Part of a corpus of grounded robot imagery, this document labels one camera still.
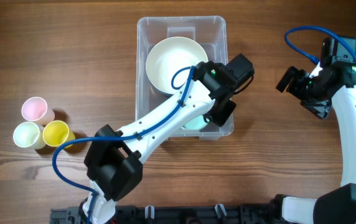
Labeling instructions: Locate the cream bowl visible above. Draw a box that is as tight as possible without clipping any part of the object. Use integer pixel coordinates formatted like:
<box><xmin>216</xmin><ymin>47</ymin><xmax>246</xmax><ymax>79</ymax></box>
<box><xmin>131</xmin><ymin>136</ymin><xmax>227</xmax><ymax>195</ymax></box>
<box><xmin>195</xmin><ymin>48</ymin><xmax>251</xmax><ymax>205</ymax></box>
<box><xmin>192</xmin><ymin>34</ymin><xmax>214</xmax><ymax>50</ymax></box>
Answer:
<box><xmin>146</xmin><ymin>37</ymin><xmax>208</xmax><ymax>95</ymax></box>

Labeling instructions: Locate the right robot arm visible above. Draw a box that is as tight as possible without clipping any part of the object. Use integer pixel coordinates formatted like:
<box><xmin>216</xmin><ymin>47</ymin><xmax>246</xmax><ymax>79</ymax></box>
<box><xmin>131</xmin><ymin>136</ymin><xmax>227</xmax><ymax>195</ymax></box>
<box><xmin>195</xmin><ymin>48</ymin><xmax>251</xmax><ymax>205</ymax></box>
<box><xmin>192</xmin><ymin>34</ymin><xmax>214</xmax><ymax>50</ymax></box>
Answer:
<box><xmin>275</xmin><ymin>37</ymin><xmax>356</xmax><ymax>223</ymax></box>

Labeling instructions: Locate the clear plastic storage container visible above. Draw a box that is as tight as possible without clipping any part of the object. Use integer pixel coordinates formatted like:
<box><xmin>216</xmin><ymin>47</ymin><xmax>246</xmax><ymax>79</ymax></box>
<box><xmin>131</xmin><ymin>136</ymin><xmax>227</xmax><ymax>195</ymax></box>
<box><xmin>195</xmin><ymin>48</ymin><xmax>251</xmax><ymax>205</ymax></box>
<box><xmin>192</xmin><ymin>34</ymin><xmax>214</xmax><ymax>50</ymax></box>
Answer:
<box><xmin>135</xmin><ymin>16</ymin><xmax>234</xmax><ymax>140</ymax></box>

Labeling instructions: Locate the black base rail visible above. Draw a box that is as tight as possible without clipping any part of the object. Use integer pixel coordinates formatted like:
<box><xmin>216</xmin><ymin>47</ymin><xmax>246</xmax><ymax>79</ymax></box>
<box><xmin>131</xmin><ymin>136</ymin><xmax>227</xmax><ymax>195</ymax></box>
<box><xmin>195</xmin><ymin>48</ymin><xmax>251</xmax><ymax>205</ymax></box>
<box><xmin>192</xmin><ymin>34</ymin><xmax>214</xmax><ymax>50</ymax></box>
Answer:
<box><xmin>49</xmin><ymin>203</ymin><xmax>291</xmax><ymax>224</ymax></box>

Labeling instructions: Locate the pale green cup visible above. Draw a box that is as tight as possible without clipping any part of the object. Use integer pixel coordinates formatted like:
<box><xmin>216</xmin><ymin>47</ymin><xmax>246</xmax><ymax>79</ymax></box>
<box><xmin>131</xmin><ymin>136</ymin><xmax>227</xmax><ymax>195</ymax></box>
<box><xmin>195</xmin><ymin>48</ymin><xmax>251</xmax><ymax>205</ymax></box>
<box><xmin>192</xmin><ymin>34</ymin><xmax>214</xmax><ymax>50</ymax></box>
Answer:
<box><xmin>13</xmin><ymin>121</ymin><xmax>46</xmax><ymax>149</ymax></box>

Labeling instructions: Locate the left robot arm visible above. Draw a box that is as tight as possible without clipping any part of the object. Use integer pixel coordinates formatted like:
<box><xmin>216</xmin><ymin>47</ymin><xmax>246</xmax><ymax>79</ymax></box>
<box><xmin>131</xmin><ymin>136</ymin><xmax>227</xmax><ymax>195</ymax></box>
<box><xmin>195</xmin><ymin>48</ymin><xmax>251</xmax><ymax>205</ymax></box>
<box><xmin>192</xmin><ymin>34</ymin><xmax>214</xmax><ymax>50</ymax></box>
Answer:
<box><xmin>81</xmin><ymin>54</ymin><xmax>255</xmax><ymax>223</ymax></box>

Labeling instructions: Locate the pink cup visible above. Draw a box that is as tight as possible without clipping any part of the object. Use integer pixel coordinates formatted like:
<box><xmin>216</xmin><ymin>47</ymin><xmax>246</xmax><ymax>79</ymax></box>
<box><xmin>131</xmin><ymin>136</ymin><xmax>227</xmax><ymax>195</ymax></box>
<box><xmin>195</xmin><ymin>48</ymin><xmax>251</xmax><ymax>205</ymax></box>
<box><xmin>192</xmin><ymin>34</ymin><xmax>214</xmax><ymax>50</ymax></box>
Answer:
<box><xmin>21</xmin><ymin>97</ymin><xmax>55</xmax><ymax>126</ymax></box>

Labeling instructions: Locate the mint green small bowl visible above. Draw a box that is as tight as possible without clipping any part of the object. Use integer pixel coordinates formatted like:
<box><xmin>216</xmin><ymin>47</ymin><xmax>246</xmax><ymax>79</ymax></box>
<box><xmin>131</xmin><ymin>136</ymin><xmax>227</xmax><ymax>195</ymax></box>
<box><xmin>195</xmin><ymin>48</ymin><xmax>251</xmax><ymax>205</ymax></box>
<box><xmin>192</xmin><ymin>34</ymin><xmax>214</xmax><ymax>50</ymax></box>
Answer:
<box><xmin>182</xmin><ymin>115</ymin><xmax>208</xmax><ymax>130</ymax></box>

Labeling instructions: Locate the yellow cup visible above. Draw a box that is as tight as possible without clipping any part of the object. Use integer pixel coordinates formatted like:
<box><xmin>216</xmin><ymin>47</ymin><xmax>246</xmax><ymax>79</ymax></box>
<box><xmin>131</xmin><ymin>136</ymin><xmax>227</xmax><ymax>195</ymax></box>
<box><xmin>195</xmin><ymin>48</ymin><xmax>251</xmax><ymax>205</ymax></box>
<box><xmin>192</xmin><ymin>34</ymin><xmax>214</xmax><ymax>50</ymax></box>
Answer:
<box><xmin>43</xmin><ymin>120</ymin><xmax>75</xmax><ymax>147</ymax></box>

